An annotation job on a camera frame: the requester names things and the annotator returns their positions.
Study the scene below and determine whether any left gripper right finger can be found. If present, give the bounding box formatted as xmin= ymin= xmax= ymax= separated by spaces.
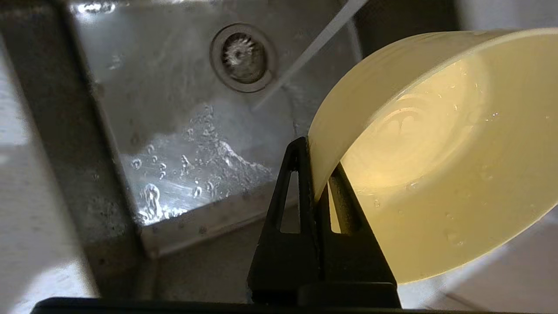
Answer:
xmin=317 ymin=162 xmax=401 ymax=307

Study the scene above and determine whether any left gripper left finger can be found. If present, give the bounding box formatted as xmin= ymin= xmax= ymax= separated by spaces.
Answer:
xmin=247 ymin=136 xmax=321 ymax=304

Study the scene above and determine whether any yellow plastic bowl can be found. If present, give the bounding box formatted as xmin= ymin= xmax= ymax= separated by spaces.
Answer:
xmin=308 ymin=28 xmax=558 ymax=285

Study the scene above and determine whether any stainless steel sink basin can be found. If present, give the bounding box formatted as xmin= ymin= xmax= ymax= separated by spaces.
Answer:
xmin=0 ymin=0 xmax=463 ymax=306

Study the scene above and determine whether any round metal drain strainer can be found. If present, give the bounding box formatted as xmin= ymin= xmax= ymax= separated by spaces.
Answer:
xmin=209 ymin=23 xmax=279 ymax=93

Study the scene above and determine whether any running water stream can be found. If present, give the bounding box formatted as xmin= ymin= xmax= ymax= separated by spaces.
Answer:
xmin=253 ymin=0 xmax=369 ymax=109

